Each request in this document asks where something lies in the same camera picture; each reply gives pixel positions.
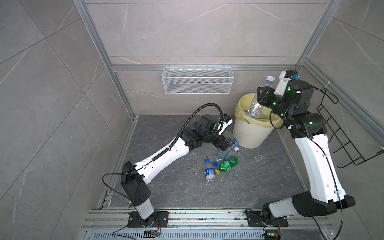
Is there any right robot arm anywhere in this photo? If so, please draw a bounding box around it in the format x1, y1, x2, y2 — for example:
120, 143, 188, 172
257, 80, 356, 225

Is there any green sprite bottle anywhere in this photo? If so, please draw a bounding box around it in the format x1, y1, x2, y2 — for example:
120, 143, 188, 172
214, 156, 239, 175

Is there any clear bottle blue label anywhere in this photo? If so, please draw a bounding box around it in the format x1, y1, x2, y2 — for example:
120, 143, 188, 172
224, 131, 240, 153

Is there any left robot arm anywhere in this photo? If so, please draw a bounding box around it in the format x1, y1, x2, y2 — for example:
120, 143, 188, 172
120, 114, 234, 227

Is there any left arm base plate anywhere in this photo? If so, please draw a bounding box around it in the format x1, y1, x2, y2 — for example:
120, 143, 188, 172
128, 211, 169, 228

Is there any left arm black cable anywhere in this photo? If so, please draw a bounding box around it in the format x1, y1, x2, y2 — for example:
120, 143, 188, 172
169, 102, 224, 148

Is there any white wire mesh basket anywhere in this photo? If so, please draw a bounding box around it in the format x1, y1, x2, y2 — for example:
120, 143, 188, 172
162, 67, 234, 95

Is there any pocari bottle white cap front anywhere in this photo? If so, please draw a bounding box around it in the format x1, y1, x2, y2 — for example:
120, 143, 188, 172
205, 159, 216, 184

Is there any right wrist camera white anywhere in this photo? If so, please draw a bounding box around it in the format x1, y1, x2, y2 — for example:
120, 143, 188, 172
274, 70, 299, 96

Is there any white bin with yellow bag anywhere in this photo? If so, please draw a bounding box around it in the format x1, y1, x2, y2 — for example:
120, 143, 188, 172
233, 93, 283, 149

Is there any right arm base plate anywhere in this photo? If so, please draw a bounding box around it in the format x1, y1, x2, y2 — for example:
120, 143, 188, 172
244, 209, 289, 227

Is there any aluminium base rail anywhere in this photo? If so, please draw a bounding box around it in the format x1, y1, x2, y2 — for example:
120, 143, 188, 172
81, 208, 336, 240

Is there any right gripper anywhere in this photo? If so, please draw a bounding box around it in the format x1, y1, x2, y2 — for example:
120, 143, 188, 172
256, 86, 292, 123

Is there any black wire hook rack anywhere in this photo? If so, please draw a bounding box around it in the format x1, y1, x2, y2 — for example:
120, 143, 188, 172
312, 86, 384, 169

